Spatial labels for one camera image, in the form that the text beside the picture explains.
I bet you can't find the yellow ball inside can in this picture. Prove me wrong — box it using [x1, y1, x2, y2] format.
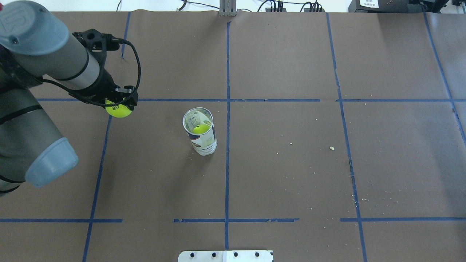
[192, 124, 211, 135]

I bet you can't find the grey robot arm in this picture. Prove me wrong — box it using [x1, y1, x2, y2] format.
[0, 0, 142, 196]

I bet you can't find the grey metal bracket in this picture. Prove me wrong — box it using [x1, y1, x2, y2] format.
[219, 0, 238, 17]

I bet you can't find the yellow tennis ball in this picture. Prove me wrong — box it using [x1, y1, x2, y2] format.
[105, 104, 133, 118]

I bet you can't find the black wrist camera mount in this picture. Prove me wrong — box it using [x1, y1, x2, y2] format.
[72, 29, 122, 67]

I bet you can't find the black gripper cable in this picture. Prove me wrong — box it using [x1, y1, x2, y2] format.
[40, 33, 142, 107]

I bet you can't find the clear tennis ball can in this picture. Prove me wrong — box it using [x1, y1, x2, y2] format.
[182, 107, 217, 156]

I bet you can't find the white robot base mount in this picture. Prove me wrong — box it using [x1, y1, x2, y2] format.
[177, 249, 274, 262]

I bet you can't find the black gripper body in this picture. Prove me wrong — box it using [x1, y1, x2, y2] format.
[68, 70, 139, 107]

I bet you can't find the black equipment box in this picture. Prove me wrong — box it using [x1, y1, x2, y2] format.
[348, 0, 448, 13]

